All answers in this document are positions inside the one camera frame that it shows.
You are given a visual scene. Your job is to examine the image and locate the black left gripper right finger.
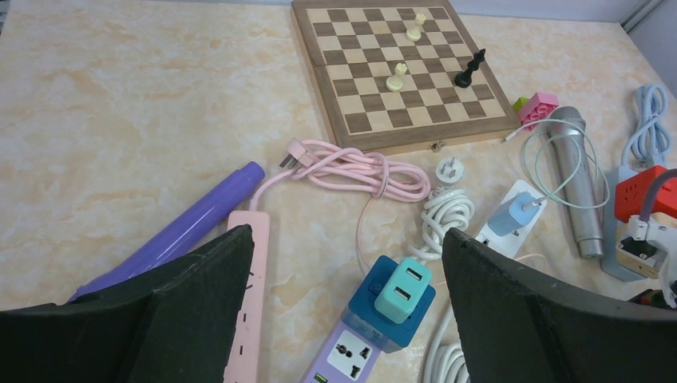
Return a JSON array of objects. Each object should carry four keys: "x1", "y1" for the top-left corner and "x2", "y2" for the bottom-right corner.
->
[{"x1": 442, "y1": 229, "x2": 676, "y2": 382}]

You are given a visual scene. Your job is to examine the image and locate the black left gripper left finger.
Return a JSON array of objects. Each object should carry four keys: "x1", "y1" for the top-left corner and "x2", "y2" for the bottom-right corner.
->
[{"x1": 1, "y1": 224, "x2": 255, "y2": 382}]

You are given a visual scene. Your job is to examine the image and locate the light blue charger plug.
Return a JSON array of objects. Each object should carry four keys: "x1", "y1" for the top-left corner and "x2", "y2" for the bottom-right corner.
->
[{"x1": 488, "y1": 191, "x2": 540, "y2": 237}]

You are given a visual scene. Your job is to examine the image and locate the teal charger plug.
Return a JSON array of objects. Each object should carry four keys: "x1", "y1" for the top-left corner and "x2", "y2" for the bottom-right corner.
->
[{"x1": 375, "y1": 257, "x2": 435, "y2": 325}]

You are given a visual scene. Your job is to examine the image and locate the wooden cube socket adapter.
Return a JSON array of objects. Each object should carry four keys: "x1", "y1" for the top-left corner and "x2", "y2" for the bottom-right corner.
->
[{"x1": 616, "y1": 238, "x2": 660, "y2": 279}]

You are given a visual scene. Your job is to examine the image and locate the blue cube socket adapter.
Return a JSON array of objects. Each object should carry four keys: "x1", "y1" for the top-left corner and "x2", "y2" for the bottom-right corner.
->
[{"x1": 341, "y1": 255, "x2": 436, "y2": 353}]

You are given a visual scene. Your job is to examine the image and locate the red cube socket adapter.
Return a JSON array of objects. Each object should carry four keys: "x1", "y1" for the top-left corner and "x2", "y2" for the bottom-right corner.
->
[{"x1": 614, "y1": 165, "x2": 676, "y2": 223}]

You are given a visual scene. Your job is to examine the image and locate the white power strip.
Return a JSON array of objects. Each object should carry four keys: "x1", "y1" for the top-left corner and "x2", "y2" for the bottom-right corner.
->
[{"x1": 475, "y1": 180, "x2": 548, "y2": 259}]

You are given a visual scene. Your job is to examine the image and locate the pink power strip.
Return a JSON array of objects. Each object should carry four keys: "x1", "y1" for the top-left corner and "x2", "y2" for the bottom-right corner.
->
[{"x1": 224, "y1": 211, "x2": 270, "y2": 383}]

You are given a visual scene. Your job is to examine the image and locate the purple microphone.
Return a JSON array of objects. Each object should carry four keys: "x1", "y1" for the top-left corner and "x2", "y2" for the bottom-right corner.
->
[{"x1": 69, "y1": 161, "x2": 265, "y2": 301}]

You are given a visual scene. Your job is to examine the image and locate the light blue power strip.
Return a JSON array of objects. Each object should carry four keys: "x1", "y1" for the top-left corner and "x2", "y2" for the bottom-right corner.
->
[{"x1": 600, "y1": 164, "x2": 649, "y2": 282}]

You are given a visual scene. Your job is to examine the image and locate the purple power strip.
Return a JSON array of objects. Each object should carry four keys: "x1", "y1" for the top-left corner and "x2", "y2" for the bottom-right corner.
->
[{"x1": 300, "y1": 319, "x2": 382, "y2": 383}]

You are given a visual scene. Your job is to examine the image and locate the silver microphone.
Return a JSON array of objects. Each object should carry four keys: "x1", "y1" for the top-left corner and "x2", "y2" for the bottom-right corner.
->
[{"x1": 546, "y1": 106, "x2": 604, "y2": 259}]

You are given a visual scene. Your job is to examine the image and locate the pink toy brick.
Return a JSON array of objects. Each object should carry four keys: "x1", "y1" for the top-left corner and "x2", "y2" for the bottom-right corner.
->
[{"x1": 513, "y1": 92, "x2": 560, "y2": 125}]

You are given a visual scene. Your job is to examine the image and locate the black chess king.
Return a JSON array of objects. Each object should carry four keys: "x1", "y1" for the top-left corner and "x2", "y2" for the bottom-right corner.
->
[{"x1": 454, "y1": 49, "x2": 486, "y2": 89}]

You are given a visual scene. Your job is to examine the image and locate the cream chess piece near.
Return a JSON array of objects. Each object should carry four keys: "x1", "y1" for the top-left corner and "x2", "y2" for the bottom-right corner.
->
[{"x1": 386, "y1": 62, "x2": 408, "y2": 92}]

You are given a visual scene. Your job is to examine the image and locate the cream chess piece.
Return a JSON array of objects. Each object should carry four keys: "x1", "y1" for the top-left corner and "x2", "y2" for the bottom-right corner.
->
[
  {"x1": 386, "y1": 62, "x2": 408, "y2": 92},
  {"x1": 406, "y1": 14, "x2": 426, "y2": 42}
]

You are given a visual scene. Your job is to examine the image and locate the wooden chessboard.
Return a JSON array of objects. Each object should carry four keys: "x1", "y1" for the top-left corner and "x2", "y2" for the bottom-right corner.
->
[{"x1": 291, "y1": 1, "x2": 519, "y2": 154}]

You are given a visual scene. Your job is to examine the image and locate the cream chess piece far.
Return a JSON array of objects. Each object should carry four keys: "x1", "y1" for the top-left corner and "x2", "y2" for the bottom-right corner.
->
[{"x1": 406, "y1": 14, "x2": 426, "y2": 42}]

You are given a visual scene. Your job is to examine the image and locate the white coiled power cable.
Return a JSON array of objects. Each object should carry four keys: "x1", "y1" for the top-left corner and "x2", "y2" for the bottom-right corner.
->
[{"x1": 407, "y1": 156, "x2": 476, "y2": 263}]

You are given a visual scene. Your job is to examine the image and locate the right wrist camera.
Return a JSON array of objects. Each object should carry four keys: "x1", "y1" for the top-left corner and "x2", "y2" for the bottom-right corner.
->
[{"x1": 616, "y1": 213, "x2": 676, "y2": 310}]

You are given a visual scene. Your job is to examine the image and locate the pink coiled cable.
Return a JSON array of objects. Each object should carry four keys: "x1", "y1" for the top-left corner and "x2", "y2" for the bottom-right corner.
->
[{"x1": 248, "y1": 138, "x2": 432, "y2": 212}]

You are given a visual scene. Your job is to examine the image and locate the light blue coiled cable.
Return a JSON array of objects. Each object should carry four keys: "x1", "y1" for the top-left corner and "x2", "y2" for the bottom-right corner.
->
[{"x1": 620, "y1": 83, "x2": 671, "y2": 172}]

